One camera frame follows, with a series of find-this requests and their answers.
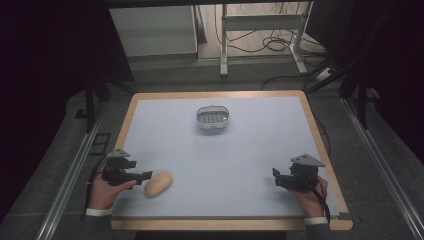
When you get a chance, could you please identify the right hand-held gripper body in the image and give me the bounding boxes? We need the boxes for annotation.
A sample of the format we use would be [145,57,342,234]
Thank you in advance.
[275,153,326,193]

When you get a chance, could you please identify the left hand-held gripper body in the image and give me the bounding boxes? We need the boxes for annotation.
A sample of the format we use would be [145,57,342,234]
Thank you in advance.
[101,148,138,187]

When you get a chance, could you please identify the tan bread roll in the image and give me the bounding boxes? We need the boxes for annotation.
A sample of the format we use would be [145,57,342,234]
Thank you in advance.
[143,171,174,200]

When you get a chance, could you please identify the white plastic basket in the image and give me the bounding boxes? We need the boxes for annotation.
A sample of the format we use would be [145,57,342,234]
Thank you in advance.
[195,105,231,130]

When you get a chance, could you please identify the person's left hand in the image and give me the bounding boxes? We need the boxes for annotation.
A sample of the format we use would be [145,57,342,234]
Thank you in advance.
[88,175,138,211]

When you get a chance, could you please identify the person's right hand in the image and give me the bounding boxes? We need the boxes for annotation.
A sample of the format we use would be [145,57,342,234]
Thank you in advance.
[287,176,329,219]

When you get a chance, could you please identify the pale blue table mat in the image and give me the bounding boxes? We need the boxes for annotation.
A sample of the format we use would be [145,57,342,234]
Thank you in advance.
[112,96,340,218]

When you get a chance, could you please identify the black stand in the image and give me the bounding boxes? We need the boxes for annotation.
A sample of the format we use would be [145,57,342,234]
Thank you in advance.
[74,77,138,134]
[306,49,381,130]

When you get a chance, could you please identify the white metal stand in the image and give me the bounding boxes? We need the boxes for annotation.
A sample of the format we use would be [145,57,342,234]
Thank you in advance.
[219,0,315,78]

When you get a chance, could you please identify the grey cabinet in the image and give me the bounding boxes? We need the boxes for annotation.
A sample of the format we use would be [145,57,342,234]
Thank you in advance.
[109,4,199,58]

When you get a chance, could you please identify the metal floor rail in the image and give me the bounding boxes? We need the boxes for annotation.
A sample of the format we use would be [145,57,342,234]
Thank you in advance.
[35,102,107,240]
[341,97,424,240]

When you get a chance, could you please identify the black floor cables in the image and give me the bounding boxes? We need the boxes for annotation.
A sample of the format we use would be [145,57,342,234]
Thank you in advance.
[213,1,334,92]

